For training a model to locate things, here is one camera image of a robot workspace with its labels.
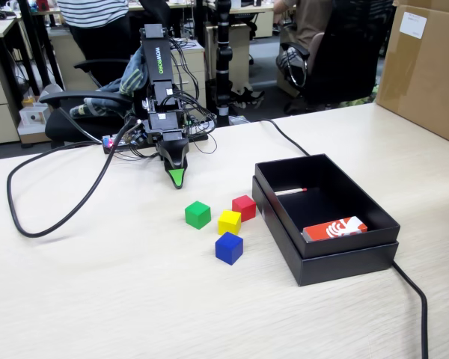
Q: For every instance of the green wooden cube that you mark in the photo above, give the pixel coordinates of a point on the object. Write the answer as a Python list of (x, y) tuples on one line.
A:
[(197, 215)]

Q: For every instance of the yellow wooden cube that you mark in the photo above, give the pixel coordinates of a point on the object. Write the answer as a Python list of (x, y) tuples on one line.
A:
[(229, 222)]

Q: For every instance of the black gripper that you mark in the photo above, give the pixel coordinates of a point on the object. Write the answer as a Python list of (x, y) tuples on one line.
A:
[(164, 125)]

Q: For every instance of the small white box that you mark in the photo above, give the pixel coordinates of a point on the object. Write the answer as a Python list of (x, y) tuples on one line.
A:
[(33, 117)]

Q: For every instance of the large brown cardboard box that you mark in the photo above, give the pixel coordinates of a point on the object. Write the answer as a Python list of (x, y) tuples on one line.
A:
[(426, 82)]

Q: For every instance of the red wooden cube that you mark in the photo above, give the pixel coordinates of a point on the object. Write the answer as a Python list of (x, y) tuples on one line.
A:
[(244, 207)]

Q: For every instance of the black segmented pole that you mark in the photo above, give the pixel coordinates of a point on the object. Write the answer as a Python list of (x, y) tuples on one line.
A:
[(224, 56)]

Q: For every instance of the orange white matchbox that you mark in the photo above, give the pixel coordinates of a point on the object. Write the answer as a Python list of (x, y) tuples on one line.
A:
[(333, 230)]

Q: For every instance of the electronics board with red light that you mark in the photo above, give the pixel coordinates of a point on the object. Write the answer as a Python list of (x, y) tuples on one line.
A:
[(106, 142)]

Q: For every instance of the black open box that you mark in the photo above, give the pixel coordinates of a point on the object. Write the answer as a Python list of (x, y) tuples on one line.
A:
[(344, 267)]

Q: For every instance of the seated person in brown shirt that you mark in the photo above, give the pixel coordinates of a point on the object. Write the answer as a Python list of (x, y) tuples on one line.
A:
[(310, 22)]

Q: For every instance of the red tipped match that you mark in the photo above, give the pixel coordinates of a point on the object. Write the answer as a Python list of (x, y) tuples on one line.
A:
[(290, 191)]

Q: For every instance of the blue wooden cube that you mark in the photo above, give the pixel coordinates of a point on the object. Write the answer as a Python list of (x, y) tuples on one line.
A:
[(229, 248)]

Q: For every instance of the wide beige cabinet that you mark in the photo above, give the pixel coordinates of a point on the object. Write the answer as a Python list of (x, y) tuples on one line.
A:
[(189, 63)]

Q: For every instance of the black office chair with armrests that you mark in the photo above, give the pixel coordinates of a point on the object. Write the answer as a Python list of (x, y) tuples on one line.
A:
[(82, 96)]

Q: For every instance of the beige drawer cabinet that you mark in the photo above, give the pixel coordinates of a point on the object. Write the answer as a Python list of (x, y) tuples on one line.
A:
[(0, 112)]

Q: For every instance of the narrow beige cabinet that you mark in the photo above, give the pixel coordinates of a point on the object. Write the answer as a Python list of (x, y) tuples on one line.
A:
[(243, 56)]

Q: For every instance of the black cardboard box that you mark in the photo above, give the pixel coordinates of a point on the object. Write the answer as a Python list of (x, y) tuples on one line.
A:
[(359, 243)]

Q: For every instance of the person in striped shirt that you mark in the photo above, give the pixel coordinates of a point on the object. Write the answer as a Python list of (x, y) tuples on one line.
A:
[(93, 15)]

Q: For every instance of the blue green striped garment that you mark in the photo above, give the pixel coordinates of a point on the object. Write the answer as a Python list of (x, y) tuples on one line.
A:
[(131, 78)]

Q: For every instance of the black mesh office chair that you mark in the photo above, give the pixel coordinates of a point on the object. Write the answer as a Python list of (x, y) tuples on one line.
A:
[(351, 56)]

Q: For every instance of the black white shoe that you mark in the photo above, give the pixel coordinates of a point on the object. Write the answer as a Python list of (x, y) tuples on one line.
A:
[(247, 98)]

